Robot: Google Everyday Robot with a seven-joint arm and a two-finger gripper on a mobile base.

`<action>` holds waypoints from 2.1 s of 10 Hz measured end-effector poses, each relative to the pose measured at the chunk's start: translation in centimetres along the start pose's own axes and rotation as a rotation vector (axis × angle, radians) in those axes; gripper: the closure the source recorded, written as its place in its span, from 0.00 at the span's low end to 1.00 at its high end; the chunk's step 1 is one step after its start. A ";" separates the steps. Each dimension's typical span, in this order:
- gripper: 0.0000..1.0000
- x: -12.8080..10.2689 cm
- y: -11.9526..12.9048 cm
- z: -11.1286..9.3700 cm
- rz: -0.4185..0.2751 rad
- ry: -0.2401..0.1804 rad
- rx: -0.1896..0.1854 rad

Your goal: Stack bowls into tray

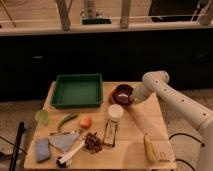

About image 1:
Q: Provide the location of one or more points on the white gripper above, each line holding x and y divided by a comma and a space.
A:
140, 93

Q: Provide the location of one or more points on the dark red bowl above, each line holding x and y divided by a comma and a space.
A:
122, 94

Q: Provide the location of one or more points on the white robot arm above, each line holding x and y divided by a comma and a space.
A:
199, 116

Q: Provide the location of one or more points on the green plastic tray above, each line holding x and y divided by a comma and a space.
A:
77, 91

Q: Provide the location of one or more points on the white cup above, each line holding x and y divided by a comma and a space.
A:
115, 112

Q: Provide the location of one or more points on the dark rectangular box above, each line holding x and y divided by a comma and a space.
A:
110, 133

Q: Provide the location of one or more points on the yellow banana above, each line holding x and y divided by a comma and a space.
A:
149, 149

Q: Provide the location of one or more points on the orange fruit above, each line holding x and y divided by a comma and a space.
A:
85, 122

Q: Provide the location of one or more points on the brown dried clump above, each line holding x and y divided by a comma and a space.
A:
93, 143

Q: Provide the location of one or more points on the green base stand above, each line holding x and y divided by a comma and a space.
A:
94, 21

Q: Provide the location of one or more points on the grey folded cloth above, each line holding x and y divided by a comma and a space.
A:
64, 142

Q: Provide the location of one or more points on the light green cup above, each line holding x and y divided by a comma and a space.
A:
42, 117

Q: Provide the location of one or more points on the blue sponge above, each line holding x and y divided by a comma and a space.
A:
42, 151

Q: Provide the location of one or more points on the black pole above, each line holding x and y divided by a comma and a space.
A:
16, 148

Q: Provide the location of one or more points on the white handled brush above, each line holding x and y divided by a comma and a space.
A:
65, 160

